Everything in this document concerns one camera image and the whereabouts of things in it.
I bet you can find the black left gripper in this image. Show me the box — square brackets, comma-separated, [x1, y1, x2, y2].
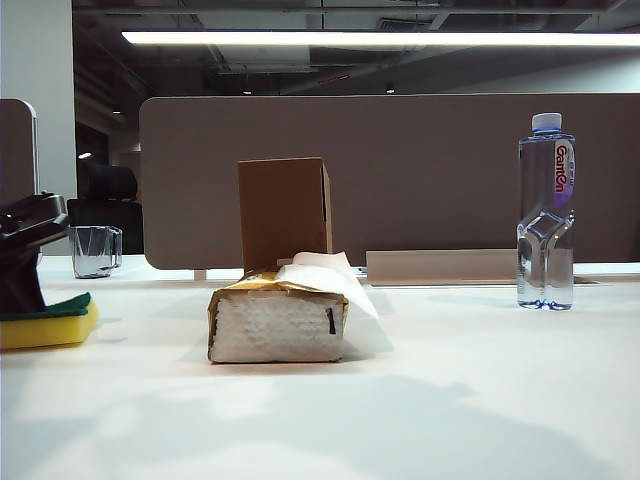
[0, 191, 70, 321]

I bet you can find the beige cable tray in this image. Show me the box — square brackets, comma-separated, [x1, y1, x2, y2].
[365, 249, 573, 287]

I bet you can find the white tissue sheet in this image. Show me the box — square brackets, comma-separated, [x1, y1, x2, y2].
[274, 252, 396, 359]

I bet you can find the clear glass mug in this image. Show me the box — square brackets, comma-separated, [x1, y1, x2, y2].
[69, 225, 124, 280]

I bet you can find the clear plastic water bottle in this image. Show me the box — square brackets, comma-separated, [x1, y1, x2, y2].
[515, 112, 575, 312]

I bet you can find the black office chair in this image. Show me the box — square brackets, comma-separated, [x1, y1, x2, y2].
[65, 159, 145, 255]

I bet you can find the long ceiling light strip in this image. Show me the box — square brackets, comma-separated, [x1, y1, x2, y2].
[120, 29, 640, 48]

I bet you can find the tissue pack in yellow wrap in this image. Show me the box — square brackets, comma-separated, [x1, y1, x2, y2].
[206, 269, 350, 365]

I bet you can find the wide brown desk divider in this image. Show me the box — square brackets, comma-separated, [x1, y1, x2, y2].
[138, 93, 640, 274]

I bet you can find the yellow sponge with green scourer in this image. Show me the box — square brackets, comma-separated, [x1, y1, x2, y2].
[0, 292, 100, 350]

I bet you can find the narrow brown desk divider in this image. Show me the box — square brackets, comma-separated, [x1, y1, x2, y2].
[0, 98, 40, 211]

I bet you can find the brown cardboard box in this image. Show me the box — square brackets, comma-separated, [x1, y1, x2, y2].
[236, 157, 335, 274]

